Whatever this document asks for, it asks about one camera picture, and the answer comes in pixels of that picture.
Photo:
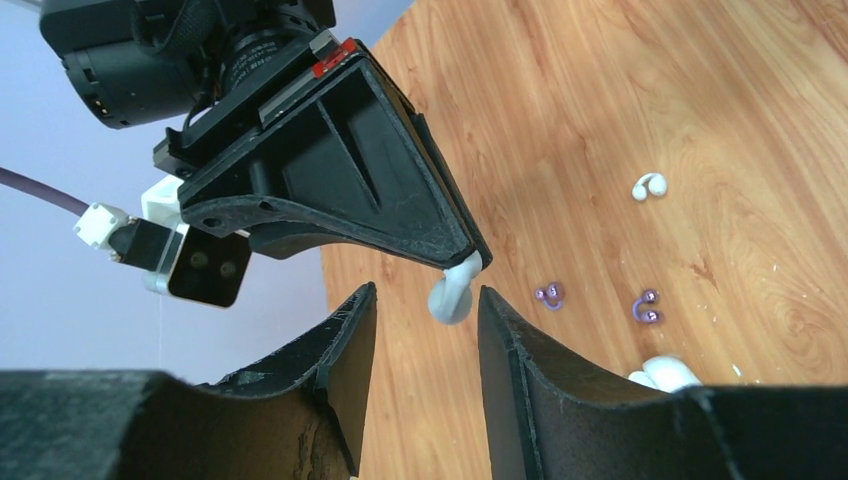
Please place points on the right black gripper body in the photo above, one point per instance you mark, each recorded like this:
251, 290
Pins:
261, 71

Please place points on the purple earbud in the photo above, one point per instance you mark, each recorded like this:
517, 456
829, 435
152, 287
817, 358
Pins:
642, 308
551, 295

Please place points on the white earbud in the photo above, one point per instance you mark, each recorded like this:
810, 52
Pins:
649, 184
450, 299

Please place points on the purple earbud near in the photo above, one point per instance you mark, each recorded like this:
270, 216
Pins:
642, 308

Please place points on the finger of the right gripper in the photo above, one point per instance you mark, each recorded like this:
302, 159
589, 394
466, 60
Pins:
351, 161

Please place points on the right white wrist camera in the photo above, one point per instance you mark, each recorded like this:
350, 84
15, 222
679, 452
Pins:
176, 259

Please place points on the purple earbud far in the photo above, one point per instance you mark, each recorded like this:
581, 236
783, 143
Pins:
551, 295

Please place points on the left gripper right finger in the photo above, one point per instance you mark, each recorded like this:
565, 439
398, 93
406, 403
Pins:
552, 414

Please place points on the white earbud charging case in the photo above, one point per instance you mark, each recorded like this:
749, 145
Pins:
665, 373

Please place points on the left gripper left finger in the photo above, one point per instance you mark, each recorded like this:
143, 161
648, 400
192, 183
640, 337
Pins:
297, 413

